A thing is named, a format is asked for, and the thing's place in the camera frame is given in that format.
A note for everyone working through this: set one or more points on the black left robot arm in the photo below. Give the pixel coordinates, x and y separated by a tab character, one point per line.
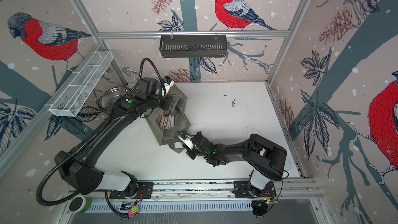
78	166

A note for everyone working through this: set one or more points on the white wire mesh basket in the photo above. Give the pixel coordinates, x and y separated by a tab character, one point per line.
72	99

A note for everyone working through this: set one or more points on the green tape roll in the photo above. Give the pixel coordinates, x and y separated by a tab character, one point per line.
80	204

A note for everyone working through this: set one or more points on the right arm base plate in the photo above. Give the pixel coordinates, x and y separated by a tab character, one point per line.
243	189

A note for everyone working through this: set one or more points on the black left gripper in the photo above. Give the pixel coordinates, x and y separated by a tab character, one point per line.
168	100

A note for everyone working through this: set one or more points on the black hanging shelf basket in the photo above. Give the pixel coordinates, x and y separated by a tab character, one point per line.
193	46

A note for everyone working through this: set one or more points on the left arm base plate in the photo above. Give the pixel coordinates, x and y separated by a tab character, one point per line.
141	190

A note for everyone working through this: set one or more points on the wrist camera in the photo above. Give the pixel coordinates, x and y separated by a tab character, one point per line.
186	139
168	84

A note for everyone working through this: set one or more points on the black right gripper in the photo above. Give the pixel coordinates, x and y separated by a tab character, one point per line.
190	153

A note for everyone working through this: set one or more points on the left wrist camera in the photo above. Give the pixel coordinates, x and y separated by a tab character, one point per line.
168	84

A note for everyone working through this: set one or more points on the pink circuit board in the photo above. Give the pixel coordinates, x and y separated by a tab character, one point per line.
131	209

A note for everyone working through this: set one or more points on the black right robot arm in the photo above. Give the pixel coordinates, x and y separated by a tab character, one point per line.
265	156

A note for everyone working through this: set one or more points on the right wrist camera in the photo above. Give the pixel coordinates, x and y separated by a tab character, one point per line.
186	139

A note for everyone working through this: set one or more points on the aluminium mounting rail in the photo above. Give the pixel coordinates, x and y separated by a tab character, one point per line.
223	189

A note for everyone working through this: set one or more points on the olive green tote bag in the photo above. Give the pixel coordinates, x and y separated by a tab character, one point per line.
169	137

